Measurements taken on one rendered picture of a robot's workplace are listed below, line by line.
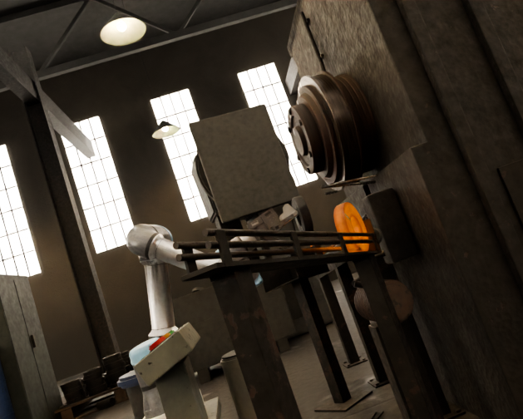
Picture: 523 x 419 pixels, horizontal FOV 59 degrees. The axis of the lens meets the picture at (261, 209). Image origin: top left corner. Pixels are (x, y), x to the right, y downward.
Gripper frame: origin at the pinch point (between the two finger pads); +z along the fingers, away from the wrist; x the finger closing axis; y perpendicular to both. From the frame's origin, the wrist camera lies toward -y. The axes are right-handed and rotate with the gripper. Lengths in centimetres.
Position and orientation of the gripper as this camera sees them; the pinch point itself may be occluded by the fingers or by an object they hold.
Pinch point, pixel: (300, 211)
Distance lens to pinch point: 174.9
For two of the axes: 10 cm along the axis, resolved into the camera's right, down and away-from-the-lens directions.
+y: -5.7, -8.2, 0.9
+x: -0.7, 1.5, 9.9
